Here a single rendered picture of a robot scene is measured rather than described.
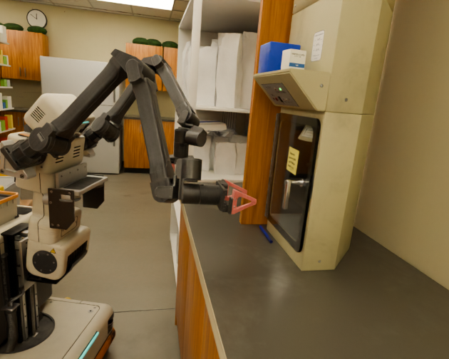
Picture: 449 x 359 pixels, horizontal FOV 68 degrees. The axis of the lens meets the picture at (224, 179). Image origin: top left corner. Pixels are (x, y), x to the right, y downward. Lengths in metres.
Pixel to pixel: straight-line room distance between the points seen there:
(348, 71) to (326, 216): 0.40
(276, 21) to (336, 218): 0.70
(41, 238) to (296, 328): 1.05
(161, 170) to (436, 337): 0.78
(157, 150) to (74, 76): 4.90
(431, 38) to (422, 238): 0.66
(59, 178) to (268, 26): 0.94
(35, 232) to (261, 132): 0.97
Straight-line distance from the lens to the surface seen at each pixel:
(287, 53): 1.01
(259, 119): 1.25
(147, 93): 1.03
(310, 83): 0.91
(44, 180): 1.46
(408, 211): 1.32
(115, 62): 1.12
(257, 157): 1.27
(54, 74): 5.88
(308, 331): 0.82
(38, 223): 1.50
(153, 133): 0.98
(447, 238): 1.22
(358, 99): 0.98
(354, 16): 0.98
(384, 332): 0.90
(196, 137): 1.22
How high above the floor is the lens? 1.43
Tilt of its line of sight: 14 degrees down
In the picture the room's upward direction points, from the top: 5 degrees clockwise
